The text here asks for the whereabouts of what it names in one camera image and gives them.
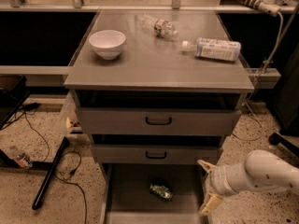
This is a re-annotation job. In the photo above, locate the black floor cable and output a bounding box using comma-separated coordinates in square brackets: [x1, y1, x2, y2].
[18, 105, 89, 224]

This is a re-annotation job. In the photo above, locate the water bottle on floor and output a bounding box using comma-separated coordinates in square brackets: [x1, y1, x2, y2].
[9, 146, 32, 168]

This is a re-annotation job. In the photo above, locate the grey drawer cabinet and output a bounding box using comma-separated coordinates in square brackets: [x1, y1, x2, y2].
[64, 8, 255, 224]

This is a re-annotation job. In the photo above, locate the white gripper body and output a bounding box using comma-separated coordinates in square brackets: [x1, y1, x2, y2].
[209, 164, 238, 197]

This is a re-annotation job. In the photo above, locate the grey middle drawer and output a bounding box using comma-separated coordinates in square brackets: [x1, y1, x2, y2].
[91, 145, 223, 165]

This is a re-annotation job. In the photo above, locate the white ceramic bowl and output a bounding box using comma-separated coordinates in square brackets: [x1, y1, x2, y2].
[89, 30, 126, 60]

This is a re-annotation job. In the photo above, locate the green crushed can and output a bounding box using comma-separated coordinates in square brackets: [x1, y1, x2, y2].
[149, 181, 173, 202]

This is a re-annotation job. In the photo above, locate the black box at left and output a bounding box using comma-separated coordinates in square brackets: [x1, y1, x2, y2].
[0, 75, 30, 128]

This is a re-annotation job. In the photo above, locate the black table leg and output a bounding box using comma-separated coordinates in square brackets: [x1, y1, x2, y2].
[32, 137, 69, 210]

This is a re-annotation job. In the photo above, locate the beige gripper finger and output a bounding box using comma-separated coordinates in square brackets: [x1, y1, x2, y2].
[199, 192, 223, 216]
[197, 160, 215, 174]

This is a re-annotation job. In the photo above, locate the grey bottom drawer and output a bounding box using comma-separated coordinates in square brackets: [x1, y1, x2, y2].
[99, 164, 210, 224]

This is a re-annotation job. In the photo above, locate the clear plastic water bottle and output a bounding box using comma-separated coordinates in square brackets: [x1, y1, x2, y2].
[137, 14, 178, 41]

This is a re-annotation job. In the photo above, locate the grey drawer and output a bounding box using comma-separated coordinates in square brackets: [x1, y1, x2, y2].
[76, 107, 241, 136]
[99, 164, 210, 224]
[91, 145, 223, 165]

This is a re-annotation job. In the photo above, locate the black office chair base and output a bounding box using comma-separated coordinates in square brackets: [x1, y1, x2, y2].
[268, 133, 299, 158]

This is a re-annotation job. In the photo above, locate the white labelled plastic bottle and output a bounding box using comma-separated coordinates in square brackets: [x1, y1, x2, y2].
[180, 37, 241, 62]

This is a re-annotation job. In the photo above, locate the white power strip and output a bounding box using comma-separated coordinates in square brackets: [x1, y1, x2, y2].
[237, 0, 280, 17]

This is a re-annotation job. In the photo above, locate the clear plastic bag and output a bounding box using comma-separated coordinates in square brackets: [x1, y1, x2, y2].
[58, 93, 81, 136]

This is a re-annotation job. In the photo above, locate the grey top drawer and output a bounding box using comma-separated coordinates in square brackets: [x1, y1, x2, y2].
[76, 107, 241, 136]

